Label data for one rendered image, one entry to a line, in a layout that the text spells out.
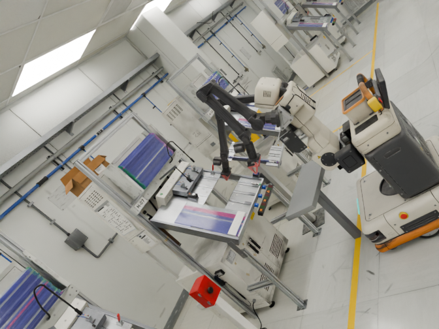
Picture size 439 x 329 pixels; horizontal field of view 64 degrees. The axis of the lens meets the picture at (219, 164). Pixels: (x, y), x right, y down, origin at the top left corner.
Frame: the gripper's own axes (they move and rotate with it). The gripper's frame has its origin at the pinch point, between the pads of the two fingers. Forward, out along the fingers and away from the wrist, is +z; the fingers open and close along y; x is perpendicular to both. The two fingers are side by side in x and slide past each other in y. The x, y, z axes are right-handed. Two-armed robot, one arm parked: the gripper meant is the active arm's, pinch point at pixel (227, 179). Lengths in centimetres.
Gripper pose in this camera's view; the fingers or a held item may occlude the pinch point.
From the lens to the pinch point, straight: 298.4
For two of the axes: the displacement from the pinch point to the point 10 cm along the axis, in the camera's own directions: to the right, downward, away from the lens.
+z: 0.9, 8.0, 5.9
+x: 9.3, 1.4, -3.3
